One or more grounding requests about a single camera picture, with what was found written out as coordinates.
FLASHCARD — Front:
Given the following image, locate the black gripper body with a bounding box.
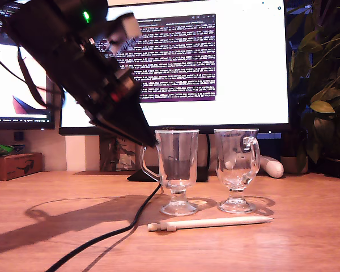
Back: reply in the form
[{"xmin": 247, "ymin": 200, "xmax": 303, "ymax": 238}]
[{"xmin": 55, "ymin": 39, "xmax": 141, "ymax": 122}]

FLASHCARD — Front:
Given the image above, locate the small clear glass footed cup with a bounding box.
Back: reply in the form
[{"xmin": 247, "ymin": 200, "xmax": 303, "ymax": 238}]
[
  {"xmin": 140, "ymin": 129, "xmax": 201, "ymax": 216},
  {"xmin": 214, "ymin": 128, "xmax": 261, "ymax": 215}
]

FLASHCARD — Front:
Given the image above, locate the white stylus pen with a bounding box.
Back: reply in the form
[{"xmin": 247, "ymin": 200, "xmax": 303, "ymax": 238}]
[{"xmin": 147, "ymin": 216, "xmax": 274, "ymax": 232}]

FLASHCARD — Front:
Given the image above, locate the leaf print picture card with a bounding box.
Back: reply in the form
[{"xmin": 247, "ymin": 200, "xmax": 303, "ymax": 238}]
[{"xmin": 99, "ymin": 135, "xmax": 137, "ymax": 172}]

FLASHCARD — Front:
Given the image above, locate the black monitor with code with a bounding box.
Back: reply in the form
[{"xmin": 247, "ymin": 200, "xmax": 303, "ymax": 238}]
[{"xmin": 0, "ymin": 5, "xmax": 56, "ymax": 130}]

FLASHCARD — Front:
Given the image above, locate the cardboard box with sunglasses print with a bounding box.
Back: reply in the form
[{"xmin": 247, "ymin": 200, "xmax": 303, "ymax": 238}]
[{"xmin": 0, "ymin": 152, "xmax": 44, "ymax": 181}]

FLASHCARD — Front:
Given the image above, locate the large black Huawei monitor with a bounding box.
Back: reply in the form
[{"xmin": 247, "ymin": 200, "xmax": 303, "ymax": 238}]
[{"xmin": 58, "ymin": 0, "xmax": 291, "ymax": 182}]

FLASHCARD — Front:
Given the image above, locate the green and white packet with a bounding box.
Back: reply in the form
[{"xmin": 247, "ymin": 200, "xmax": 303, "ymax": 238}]
[{"xmin": 0, "ymin": 143, "xmax": 14, "ymax": 159}]

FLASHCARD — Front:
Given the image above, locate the white game controller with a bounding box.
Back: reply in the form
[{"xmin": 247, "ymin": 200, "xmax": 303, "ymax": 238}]
[{"xmin": 224, "ymin": 154, "xmax": 285, "ymax": 179}]

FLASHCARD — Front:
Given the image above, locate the small pale round pot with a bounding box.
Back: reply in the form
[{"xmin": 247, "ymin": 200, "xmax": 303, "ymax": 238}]
[{"xmin": 280, "ymin": 155, "xmax": 309, "ymax": 174}]

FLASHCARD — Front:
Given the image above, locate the large leafy trunk plant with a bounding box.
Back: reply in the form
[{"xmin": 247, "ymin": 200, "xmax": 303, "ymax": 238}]
[{"xmin": 287, "ymin": 0, "xmax": 340, "ymax": 165}]

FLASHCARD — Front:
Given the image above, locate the arm's pale camera box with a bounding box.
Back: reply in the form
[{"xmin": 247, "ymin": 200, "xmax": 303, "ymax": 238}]
[{"xmin": 106, "ymin": 11, "xmax": 144, "ymax": 56}]

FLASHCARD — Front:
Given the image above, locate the arm's black cable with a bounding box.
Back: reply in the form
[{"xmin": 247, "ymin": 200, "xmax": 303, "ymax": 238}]
[{"xmin": 16, "ymin": 45, "xmax": 65, "ymax": 110}]

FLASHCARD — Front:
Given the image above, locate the thin black monitor cable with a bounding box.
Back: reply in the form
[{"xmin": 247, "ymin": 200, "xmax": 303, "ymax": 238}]
[{"xmin": 205, "ymin": 133, "xmax": 212, "ymax": 168}]

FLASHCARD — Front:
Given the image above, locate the thick black table cable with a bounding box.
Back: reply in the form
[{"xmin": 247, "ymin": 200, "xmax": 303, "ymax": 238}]
[{"xmin": 45, "ymin": 181, "xmax": 164, "ymax": 272}]

